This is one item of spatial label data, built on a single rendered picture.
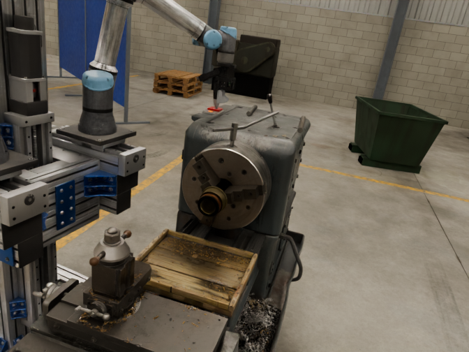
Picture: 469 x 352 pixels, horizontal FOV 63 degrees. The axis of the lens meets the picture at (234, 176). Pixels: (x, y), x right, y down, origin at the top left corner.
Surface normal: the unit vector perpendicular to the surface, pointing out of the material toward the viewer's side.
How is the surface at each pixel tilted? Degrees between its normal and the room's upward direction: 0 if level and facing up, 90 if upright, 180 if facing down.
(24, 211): 90
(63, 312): 0
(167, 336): 0
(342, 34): 90
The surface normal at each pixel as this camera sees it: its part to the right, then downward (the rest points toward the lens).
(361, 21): -0.26, 0.32
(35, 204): 0.91, 0.26
